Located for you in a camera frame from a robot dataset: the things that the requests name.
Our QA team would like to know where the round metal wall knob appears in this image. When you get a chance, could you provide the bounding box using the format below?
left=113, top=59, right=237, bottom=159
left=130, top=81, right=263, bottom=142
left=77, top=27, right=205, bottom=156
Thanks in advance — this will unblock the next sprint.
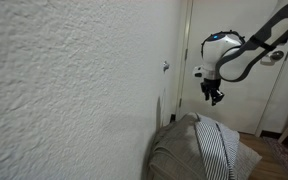
left=162, top=60, right=171, bottom=73

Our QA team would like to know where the metal door handle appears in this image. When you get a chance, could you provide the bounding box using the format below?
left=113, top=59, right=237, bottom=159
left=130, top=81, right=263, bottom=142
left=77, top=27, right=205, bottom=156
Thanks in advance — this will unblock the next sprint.
left=267, top=49, right=285, bottom=64

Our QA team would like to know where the grey white striped garment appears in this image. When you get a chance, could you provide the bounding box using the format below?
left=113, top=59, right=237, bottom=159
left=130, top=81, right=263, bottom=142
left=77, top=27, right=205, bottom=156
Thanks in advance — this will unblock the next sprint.
left=194, top=113, right=241, bottom=180

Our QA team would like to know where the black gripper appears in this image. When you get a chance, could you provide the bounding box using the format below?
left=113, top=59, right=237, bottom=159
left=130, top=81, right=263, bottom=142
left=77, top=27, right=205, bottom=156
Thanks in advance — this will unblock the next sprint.
left=200, top=78, right=225, bottom=107

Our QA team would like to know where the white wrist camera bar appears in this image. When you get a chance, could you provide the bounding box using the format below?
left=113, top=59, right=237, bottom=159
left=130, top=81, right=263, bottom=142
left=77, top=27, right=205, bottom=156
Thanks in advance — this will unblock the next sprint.
left=192, top=65, right=208, bottom=80

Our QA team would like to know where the beige quilted blanket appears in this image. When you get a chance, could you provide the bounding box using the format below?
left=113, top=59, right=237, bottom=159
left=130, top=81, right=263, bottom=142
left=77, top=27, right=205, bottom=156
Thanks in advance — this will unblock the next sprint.
left=147, top=111, right=264, bottom=180

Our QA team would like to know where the patterned rug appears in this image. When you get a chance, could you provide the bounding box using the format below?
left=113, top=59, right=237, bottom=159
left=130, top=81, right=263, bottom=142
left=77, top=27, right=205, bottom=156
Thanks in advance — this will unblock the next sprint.
left=263, top=136, right=288, bottom=180

